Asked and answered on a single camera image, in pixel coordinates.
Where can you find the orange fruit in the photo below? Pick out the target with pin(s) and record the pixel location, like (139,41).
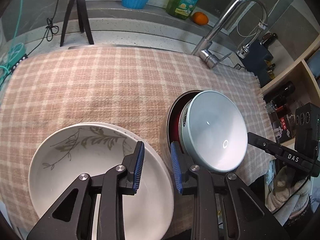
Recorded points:
(200,18)

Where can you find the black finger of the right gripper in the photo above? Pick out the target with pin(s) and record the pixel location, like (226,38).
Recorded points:
(266,145)

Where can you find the teal round power strip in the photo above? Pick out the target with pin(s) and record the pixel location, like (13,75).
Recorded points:
(16,52)

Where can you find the white plate with leaf print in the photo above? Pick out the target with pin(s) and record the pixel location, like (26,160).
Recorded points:
(94,150)

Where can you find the white plate with pink flowers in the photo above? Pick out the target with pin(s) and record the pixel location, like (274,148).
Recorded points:
(129,134)

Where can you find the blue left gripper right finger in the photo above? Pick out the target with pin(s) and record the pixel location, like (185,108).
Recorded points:
(181,164)

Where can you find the red rimmed steel bowl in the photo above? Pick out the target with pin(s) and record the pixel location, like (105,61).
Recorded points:
(170,127)

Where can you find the pink plaid cloth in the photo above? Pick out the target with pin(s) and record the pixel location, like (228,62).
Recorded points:
(129,87)

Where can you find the black mini tripod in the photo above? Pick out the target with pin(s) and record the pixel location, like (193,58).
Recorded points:
(83,20)

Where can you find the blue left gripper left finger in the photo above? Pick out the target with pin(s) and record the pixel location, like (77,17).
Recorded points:
(134,165)

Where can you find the black inline light controller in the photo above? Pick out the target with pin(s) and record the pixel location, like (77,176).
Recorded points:
(18,61)

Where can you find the white ceramic bowl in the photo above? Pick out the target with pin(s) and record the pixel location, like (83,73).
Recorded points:
(213,132)

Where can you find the wooden shelf unit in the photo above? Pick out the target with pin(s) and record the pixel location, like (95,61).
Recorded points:
(307,89)

